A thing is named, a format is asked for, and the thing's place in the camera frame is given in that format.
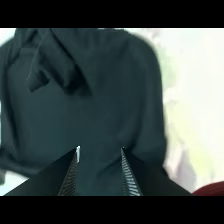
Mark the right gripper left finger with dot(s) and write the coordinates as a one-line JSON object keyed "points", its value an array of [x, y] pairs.
{"points": [[53, 180]]}

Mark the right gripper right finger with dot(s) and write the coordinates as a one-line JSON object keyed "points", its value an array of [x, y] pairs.
{"points": [[150, 180]]}

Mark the black garment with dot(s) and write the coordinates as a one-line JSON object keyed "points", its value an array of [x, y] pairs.
{"points": [[93, 106]]}

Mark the red garment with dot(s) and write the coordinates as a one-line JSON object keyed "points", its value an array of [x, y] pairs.
{"points": [[210, 189]]}

